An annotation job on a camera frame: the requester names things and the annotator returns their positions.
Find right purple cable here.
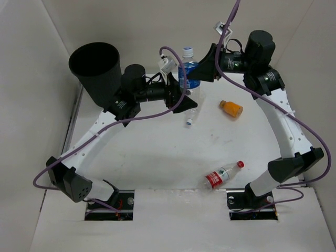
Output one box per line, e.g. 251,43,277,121
214,0,331,213

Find purple cable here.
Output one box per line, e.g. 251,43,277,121
214,0,331,213
33,46,191,213

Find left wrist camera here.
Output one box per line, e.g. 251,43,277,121
158,54,177,75

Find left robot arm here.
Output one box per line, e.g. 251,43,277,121
46,64,197,209

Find blue label plastic bottle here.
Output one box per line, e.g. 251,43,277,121
178,47,201,101

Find orange juice bottle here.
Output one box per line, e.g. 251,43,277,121
219,100,243,119

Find red cap clear bottle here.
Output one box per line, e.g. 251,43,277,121
201,161,245,191

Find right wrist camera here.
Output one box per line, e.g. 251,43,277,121
214,22,225,35

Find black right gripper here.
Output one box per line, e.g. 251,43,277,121
187,44,255,83

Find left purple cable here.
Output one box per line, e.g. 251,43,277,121
33,46,191,213

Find clear label-free plastic bottle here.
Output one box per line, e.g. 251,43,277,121
185,87,205,128

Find black plastic bin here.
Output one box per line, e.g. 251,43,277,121
68,42,122,109

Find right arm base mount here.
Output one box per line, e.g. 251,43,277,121
226,190,278,221

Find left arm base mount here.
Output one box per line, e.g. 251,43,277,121
84,190,135,221

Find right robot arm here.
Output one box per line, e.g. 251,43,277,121
187,30,324,208

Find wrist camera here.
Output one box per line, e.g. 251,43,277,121
214,22,225,35
158,54,177,75

